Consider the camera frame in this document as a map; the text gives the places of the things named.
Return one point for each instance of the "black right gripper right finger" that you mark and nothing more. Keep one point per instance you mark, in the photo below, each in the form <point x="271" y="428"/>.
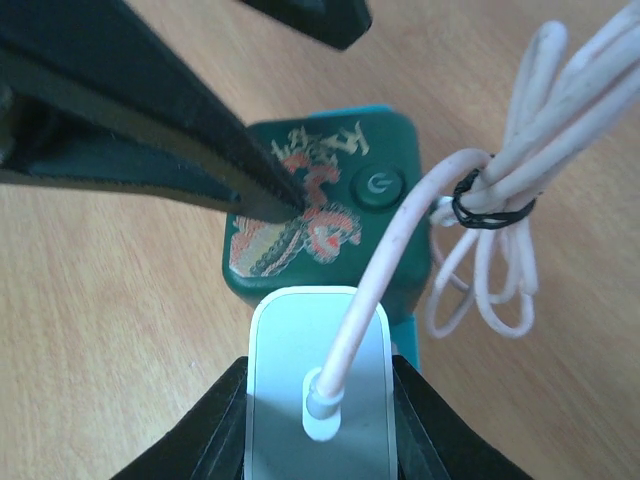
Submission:
<point x="433" y="442"/>

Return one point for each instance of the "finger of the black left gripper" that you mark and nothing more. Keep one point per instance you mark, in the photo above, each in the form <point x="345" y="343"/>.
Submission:
<point x="334" y="23"/>
<point x="92" y="99"/>

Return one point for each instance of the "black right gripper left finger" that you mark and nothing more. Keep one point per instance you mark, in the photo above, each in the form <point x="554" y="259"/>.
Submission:
<point x="208" y="442"/>

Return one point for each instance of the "teal power strip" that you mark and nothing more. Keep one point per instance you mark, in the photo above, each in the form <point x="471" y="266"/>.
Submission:
<point x="404" y="333"/>

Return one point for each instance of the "white USB charger plug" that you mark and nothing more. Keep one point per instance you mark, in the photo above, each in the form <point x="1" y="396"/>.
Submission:
<point x="320" y="392"/>

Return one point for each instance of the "dark green dragon cube adapter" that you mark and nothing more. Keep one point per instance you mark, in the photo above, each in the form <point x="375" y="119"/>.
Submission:
<point x="356" y="169"/>

